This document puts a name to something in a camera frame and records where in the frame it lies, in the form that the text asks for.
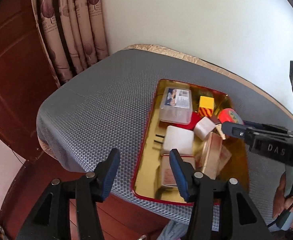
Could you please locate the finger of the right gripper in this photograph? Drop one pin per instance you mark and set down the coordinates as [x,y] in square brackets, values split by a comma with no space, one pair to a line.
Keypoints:
[241,132]
[267,127]

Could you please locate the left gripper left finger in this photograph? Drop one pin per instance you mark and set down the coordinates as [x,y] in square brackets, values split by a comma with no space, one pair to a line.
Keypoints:
[105,173]

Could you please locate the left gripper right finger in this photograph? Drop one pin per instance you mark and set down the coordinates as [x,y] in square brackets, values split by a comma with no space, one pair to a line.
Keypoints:
[184,176]

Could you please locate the white power adapter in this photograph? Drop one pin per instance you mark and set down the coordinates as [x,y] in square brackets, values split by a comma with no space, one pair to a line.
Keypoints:
[177,138]

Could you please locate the brown cardboard box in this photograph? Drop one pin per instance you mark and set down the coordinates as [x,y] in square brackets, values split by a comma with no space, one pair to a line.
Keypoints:
[213,156]

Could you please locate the yellow striped cube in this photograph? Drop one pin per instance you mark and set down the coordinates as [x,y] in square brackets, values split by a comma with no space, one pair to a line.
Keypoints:
[206,106]

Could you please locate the red wooden block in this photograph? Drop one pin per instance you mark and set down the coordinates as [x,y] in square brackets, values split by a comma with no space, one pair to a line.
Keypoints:
[195,118]

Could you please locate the clear box with blue label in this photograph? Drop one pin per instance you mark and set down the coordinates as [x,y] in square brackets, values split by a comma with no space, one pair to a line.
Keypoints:
[176,106]

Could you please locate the small gold lighter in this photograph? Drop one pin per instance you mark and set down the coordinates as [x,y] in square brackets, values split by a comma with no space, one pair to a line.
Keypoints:
[218,126]

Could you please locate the person right hand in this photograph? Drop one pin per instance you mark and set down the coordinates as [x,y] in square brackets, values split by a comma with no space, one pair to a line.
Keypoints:
[280,203]

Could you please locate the red gold tin box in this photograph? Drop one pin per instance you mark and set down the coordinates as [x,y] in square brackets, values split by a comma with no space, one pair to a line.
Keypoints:
[153,179]

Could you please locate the grey trouser leg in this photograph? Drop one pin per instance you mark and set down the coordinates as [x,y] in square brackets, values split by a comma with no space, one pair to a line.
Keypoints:
[173,231]

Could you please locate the grey honeycomb table mat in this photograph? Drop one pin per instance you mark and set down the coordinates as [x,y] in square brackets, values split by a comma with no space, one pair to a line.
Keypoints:
[107,106]

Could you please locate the gold satin tablecloth edge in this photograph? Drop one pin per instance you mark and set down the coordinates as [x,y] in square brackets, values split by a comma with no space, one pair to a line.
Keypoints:
[161,50]

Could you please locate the dark red wooden door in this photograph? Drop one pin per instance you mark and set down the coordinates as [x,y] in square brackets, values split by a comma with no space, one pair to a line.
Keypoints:
[26,79]

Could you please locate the beige patterned curtain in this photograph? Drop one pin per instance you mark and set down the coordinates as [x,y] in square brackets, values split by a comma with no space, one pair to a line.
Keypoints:
[72,33]

